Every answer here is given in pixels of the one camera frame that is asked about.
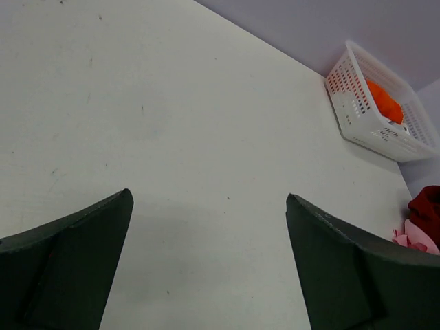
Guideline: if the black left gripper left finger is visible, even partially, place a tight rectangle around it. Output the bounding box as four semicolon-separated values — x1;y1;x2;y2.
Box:
1;189;133;329

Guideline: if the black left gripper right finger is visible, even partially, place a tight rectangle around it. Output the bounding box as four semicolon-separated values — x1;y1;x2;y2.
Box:
286;195;439;329

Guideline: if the dark red t shirt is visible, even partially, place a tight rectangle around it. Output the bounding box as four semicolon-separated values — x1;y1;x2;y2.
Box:
408;186;439;239

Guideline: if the pink t shirt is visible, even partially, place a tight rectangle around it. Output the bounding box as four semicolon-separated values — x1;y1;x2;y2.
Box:
393;219;439;255

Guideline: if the white black printed t shirt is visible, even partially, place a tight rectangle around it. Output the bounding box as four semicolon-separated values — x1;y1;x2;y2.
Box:
388;120;410;136

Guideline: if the white plastic basket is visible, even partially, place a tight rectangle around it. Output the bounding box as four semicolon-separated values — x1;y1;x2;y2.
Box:
324;41;439;162

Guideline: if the rolled orange t shirt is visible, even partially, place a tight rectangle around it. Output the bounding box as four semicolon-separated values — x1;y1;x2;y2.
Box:
366;79;404;124

